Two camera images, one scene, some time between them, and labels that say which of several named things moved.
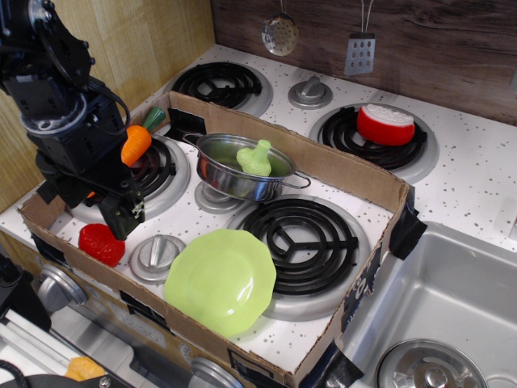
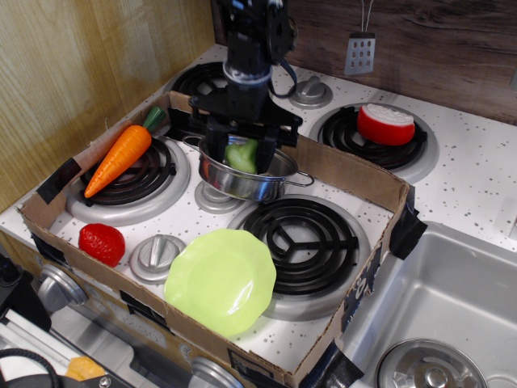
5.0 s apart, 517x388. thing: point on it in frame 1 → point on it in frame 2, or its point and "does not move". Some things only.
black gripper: [78, 140] → [247, 103]
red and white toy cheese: [384, 125] does not move
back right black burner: [338, 128] does not move
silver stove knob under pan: [212, 202] does not move
